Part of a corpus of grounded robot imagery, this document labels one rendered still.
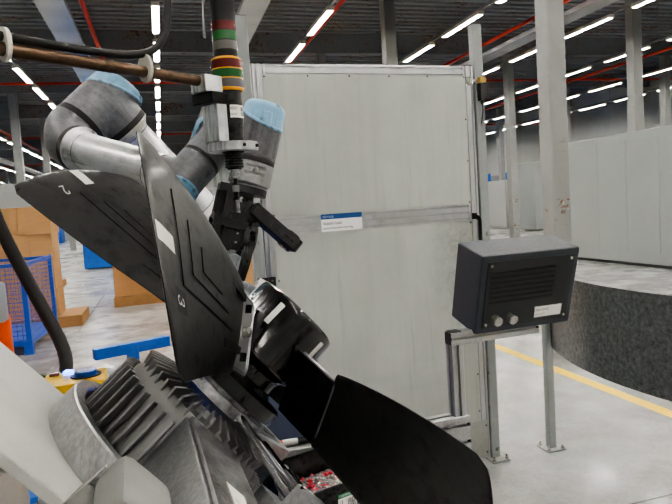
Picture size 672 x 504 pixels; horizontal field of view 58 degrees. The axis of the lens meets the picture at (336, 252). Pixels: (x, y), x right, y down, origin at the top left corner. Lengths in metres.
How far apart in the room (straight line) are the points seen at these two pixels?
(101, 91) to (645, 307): 2.05
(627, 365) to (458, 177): 1.14
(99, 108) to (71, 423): 0.85
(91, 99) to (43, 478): 0.95
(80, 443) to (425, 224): 2.43
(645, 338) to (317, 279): 1.37
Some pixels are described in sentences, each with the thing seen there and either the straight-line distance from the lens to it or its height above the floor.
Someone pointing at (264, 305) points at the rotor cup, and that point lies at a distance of 0.74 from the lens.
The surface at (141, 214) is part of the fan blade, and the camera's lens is 0.85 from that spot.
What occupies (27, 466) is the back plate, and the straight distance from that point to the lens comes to 0.64.
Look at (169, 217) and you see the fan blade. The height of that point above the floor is 1.36.
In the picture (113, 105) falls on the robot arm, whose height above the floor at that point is 1.61.
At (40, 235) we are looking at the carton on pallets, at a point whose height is 1.21.
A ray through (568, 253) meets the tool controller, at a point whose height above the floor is 1.21.
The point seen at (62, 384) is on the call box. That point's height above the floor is 1.07.
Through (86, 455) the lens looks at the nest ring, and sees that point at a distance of 0.70.
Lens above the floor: 1.36
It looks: 4 degrees down
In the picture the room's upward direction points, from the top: 4 degrees counter-clockwise
